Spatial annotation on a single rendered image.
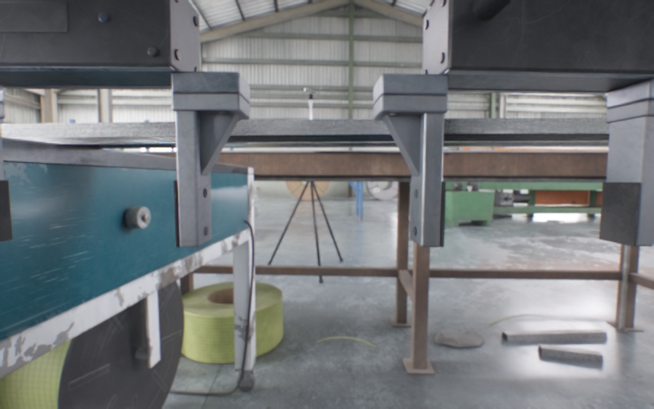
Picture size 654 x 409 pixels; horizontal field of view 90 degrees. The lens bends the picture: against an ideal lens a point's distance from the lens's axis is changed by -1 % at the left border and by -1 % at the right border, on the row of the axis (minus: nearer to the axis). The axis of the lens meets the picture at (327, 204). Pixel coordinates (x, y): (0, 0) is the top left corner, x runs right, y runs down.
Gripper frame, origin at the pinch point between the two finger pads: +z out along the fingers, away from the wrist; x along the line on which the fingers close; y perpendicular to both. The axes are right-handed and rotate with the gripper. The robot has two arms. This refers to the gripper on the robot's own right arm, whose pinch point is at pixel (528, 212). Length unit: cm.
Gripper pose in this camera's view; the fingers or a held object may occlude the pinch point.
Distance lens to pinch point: 25.2
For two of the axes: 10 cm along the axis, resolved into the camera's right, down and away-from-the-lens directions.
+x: 10.0, 0.0, 0.3
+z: 0.0, 10.0, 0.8
